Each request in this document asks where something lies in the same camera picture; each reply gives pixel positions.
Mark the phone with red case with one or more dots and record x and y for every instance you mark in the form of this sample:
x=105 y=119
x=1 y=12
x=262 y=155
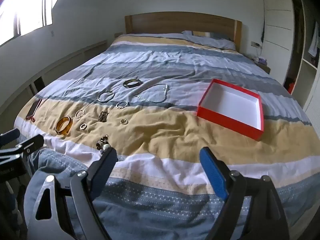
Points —
x=33 y=110

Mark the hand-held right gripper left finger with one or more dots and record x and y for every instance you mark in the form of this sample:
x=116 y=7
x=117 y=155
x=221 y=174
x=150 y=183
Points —
x=103 y=173

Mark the hanging clothes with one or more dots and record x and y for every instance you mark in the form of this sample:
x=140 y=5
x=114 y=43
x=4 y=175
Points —
x=314 y=45

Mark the bronze owl pendant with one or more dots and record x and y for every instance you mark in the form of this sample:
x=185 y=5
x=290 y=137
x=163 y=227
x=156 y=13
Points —
x=102 y=117

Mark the twisted silver hoop earring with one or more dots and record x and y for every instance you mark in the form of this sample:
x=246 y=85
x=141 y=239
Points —
x=118 y=106

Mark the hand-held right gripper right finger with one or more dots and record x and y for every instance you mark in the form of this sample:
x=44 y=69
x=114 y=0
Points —
x=212 y=172

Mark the grey pillow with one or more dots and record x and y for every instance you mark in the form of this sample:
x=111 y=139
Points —
x=212 y=41

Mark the silver bangle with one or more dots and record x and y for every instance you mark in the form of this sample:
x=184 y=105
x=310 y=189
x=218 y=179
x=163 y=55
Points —
x=99 y=99

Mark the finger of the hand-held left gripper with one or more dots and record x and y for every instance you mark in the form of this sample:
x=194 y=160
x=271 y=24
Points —
x=10 y=136
x=30 y=145

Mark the dark brown bangle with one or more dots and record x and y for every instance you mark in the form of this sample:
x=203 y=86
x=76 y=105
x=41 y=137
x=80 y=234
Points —
x=124 y=85

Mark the wooden nightstand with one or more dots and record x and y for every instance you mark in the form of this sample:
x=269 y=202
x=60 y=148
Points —
x=263 y=66

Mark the amber bangle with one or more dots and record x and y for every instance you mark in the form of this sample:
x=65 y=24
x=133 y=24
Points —
x=60 y=128

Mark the white wardrobe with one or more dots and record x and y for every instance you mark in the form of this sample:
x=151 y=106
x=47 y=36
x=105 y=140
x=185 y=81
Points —
x=280 y=17

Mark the red cardboard box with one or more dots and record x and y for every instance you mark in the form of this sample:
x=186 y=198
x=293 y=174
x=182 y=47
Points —
x=232 y=105

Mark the window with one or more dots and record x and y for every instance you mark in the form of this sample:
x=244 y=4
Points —
x=25 y=7

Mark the red item in wardrobe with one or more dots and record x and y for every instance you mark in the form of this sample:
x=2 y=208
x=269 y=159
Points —
x=291 y=86

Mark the wall socket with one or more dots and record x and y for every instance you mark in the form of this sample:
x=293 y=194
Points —
x=256 y=44

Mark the wooden bed headboard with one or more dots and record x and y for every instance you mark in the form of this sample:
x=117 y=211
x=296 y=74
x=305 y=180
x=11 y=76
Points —
x=175 y=22

